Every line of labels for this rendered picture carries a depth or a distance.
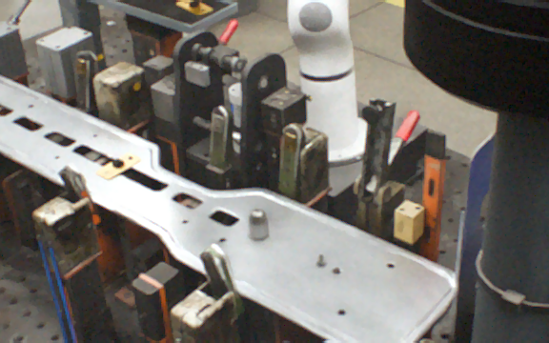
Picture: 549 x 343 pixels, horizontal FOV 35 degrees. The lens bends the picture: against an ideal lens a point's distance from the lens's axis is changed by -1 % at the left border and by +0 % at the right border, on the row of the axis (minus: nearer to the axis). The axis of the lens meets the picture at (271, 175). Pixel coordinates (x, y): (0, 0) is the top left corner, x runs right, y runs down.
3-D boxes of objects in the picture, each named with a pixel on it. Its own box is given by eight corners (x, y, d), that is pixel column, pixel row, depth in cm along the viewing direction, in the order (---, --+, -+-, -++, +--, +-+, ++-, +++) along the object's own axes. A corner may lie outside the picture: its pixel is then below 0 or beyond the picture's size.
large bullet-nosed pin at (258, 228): (246, 243, 142) (243, 211, 138) (258, 232, 144) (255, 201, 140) (260, 250, 140) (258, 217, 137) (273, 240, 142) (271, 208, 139)
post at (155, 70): (165, 221, 195) (141, 62, 172) (180, 210, 198) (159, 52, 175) (181, 229, 192) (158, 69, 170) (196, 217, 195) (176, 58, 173)
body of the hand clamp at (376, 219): (353, 343, 161) (354, 191, 141) (374, 322, 165) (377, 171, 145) (379, 357, 158) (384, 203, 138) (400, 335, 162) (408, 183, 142)
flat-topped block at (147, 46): (150, 175, 210) (122, 4, 185) (172, 161, 215) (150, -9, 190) (178, 190, 205) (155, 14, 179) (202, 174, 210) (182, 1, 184)
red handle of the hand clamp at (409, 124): (357, 185, 140) (403, 105, 143) (361, 191, 141) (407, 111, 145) (378, 193, 137) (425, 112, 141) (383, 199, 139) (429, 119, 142)
